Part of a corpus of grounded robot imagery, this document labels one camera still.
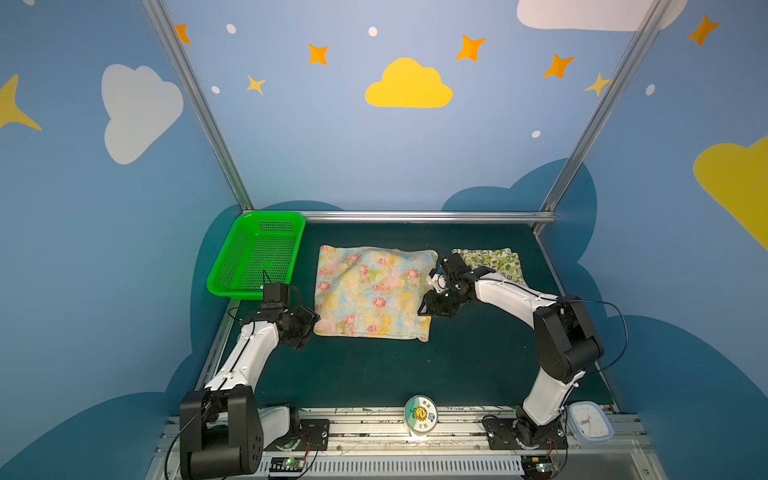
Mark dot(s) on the aluminium frame post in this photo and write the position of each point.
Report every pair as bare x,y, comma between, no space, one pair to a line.
640,44
161,20

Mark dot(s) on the pastel floral skirt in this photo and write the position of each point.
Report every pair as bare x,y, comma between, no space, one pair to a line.
372,292

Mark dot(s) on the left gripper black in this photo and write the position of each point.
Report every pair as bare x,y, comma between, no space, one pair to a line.
303,324

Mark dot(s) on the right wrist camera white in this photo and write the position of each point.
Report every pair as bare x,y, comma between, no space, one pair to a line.
438,282

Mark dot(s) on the green circuit board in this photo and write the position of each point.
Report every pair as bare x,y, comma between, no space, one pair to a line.
286,467
536,468

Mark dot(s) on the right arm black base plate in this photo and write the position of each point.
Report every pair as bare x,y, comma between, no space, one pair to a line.
501,435

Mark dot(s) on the left aluminium frame post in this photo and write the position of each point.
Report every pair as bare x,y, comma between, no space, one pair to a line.
161,20

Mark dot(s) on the right aluminium frame post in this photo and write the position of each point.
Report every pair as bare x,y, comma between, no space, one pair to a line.
640,44

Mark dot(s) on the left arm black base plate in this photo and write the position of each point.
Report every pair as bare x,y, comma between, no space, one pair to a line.
312,435

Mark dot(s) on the green plastic basket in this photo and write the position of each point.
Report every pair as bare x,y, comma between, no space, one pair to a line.
260,248

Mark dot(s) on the rear aluminium frame bar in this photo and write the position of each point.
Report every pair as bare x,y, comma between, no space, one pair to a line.
427,217

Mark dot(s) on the aluminium rail base frame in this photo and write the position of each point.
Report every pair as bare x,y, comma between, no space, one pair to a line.
374,443

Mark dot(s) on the right green circuit board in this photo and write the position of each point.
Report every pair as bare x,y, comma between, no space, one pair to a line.
536,468

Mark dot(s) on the left green circuit board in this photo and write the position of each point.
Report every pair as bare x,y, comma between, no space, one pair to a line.
286,467

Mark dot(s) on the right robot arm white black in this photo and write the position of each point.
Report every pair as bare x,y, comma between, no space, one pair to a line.
566,338

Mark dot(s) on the lemon print skirt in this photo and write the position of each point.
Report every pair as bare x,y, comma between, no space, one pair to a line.
503,261

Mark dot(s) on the white square clock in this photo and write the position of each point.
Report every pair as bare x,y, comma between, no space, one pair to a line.
588,422

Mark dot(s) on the round white green tape dispenser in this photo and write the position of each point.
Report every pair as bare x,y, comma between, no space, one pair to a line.
420,415

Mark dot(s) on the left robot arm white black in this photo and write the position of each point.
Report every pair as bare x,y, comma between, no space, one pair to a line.
223,432

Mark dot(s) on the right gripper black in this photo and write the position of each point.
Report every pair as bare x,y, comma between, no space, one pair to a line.
438,297

